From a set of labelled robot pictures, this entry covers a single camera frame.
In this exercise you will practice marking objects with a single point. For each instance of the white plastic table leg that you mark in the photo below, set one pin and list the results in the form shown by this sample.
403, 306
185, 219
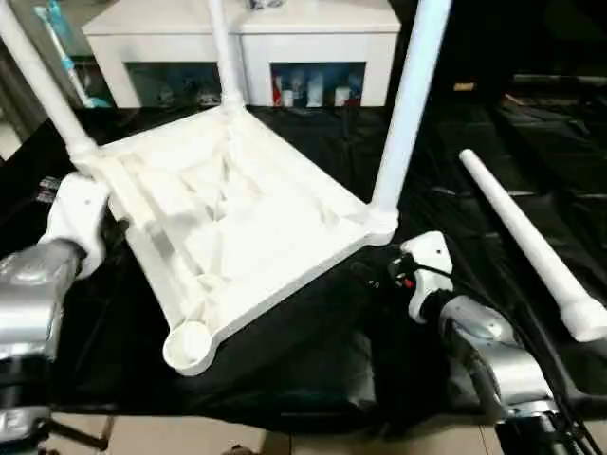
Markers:
43, 85
223, 52
413, 104
531, 242

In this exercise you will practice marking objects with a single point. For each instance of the white plastic table top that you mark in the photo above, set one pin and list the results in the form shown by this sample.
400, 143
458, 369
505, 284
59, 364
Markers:
228, 218

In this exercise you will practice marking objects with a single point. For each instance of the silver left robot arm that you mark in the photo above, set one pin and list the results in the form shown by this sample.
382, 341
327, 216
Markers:
28, 322

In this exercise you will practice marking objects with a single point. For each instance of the black mat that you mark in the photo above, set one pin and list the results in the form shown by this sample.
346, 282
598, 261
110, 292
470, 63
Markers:
512, 152

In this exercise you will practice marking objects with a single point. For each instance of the small white bottle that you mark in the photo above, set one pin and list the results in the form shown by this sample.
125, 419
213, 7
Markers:
315, 93

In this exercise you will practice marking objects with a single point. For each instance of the small red bottle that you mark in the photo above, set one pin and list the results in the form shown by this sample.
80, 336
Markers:
277, 95

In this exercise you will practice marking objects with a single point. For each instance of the dark tangled small object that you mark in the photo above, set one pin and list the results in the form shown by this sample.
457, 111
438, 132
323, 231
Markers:
266, 3

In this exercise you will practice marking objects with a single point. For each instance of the white cabinet with glass doors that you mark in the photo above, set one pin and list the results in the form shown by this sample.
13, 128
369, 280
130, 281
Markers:
171, 28

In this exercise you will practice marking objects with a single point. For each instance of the light blue plastic item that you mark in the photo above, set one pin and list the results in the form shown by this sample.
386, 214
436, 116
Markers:
66, 52

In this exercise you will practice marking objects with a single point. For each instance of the grey curtain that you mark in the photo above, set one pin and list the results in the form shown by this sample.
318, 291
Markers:
19, 95

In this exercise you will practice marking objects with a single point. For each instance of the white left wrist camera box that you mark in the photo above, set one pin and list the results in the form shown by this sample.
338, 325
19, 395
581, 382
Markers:
78, 218

